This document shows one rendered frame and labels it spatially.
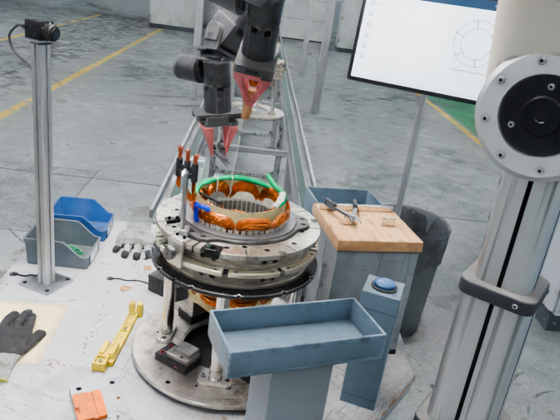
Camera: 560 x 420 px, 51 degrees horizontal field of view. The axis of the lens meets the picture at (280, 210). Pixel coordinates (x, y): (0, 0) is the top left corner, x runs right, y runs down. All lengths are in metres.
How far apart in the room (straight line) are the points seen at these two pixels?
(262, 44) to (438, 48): 1.14
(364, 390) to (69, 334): 0.63
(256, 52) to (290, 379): 0.52
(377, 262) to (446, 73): 0.95
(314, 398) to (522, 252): 0.38
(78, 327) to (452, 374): 0.80
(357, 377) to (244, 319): 0.34
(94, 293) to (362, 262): 0.65
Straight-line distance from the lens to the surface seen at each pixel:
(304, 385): 0.92
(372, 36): 2.10
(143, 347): 1.27
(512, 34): 0.75
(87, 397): 1.15
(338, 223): 1.26
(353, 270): 1.23
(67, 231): 1.70
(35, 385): 1.22
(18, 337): 1.32
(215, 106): 1.22
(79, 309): 1.43
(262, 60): 0.99
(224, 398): 1.15
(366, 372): 1.17
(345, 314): 0.99
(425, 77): 2.05
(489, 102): 0.77
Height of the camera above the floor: 1.54
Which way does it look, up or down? 22 degrees down
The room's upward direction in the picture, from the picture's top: 8 degrees clockwise
